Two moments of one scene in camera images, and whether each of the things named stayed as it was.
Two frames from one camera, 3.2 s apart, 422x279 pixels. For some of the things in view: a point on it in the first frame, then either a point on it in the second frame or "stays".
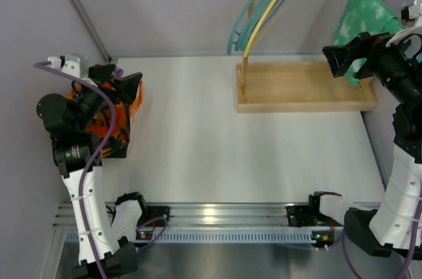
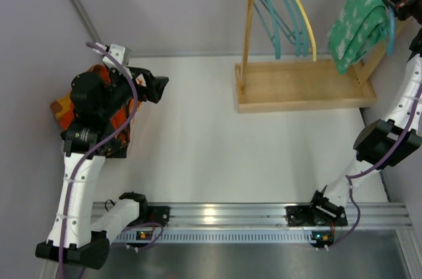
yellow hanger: (264, 13) → (314, 48)
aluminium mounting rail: (213, 214) stays
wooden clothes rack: (283, 87) stays
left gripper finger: (126, 86) → (155, 86)
